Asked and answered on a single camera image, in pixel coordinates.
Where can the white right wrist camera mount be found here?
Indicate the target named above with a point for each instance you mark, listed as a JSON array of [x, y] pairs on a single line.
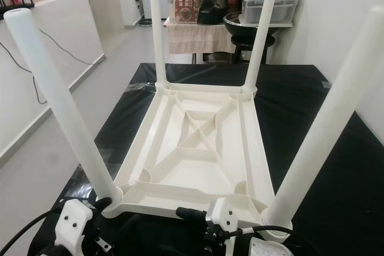
[[221, 214]]

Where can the white plastic children table top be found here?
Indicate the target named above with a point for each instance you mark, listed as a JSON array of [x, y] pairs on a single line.
[[192, 172]]

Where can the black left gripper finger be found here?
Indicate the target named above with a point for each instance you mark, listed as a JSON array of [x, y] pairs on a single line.
[[102, 202]]

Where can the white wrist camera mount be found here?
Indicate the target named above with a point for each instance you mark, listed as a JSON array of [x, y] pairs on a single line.
[[73, 226], [221, 214]]

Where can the clear plastic storage box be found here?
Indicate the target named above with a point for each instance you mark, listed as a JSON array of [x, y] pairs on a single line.
[[288, 10]]

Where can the black tablecloth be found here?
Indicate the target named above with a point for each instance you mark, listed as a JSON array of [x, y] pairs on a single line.
[[306, 106]]

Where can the beige cloth covered table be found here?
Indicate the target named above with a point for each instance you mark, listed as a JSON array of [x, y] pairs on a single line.
[[201, 37]]

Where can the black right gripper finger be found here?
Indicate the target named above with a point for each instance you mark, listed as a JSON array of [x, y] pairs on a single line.
[[192, 213]]

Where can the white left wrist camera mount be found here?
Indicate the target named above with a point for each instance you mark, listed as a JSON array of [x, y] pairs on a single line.
[[73, 226]]

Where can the white plastic table leg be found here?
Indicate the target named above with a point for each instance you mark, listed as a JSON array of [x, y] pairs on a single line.
[[60, 106], [263, 28], [157, 28], [324, 136]]

